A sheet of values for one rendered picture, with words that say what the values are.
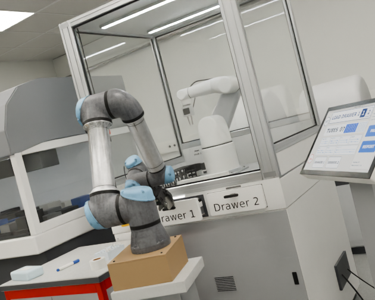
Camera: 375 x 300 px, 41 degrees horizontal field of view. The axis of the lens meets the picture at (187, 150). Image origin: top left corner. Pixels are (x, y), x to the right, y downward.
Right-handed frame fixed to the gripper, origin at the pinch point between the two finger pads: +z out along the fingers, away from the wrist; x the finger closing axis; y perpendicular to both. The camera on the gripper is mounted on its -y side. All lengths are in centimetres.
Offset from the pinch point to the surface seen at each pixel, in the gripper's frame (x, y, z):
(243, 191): 37.0, -5.7, 4.5
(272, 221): 47, 2, 19
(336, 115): 88, -13, -21
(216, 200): 21.8, -4.5, 6.1
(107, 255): -21.4, 31.4, -6.2
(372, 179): 104, 32, -28
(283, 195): 55, -4, 10
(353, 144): 97, 12, -26
